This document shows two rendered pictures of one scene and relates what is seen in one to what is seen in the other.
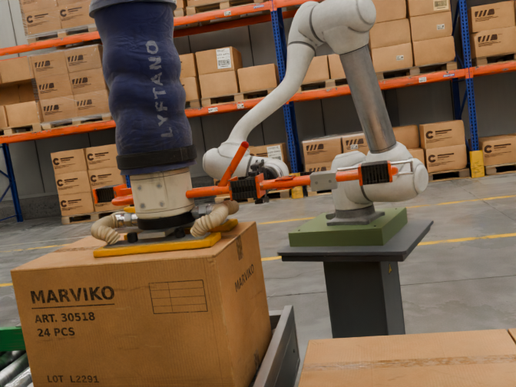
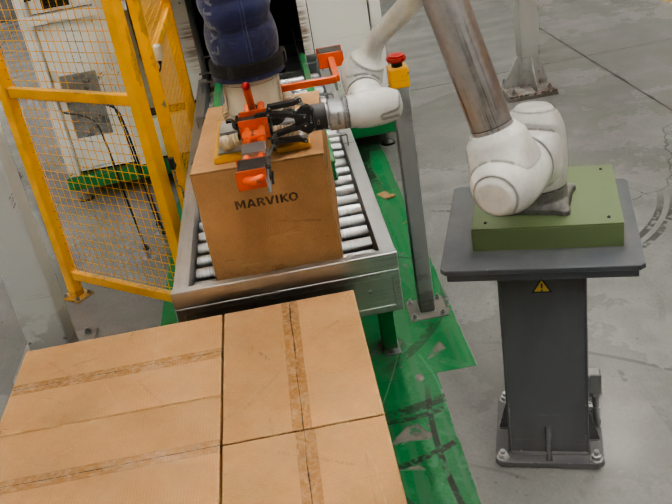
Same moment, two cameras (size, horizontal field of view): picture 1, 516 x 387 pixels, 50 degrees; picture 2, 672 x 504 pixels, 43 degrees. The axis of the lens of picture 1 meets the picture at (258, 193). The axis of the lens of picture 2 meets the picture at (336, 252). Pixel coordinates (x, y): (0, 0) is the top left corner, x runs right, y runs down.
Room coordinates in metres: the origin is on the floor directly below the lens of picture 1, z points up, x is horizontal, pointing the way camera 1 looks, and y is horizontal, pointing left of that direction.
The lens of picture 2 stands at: (1.16, -2.24, 1.87)
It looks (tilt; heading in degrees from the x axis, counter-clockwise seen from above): 28 degrees down; 77
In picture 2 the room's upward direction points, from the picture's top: 10 degrees counter-clockwise
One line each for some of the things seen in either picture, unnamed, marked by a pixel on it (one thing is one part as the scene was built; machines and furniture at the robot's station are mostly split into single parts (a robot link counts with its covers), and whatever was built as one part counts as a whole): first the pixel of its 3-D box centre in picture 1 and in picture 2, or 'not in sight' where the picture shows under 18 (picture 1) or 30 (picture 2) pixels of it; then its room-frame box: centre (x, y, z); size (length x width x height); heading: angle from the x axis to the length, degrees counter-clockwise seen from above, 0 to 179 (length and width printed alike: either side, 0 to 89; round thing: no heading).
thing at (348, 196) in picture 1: (352, 179); (534, 144); (2.17, -0.38, 0.98); 0.18 x 0.16 x 0.22; 43
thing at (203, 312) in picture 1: (152, 309); (271, 184); (1.60, 0.36, 0.75); 0.60 x 0.40 x 0.40; 75
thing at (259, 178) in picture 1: (246, 186); (254, 124); (1.53, 0.03, 1.08); 0.10 x 0.08 x 0.06; 167
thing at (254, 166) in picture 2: (375, 173); (251, 173); (1.44, -0.31, 1.08); 0.08 x 0.07 x 0.05; 77
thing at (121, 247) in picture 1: (156, 239); (230, 134); (1.49, 0.29, 0.97); 0.34 x 0.10 x 0.05; 77
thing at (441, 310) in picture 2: not in sight; (426, 306); (2.13, 0.48, 0.01); 0.15 x 0.15 x 0.03; 78
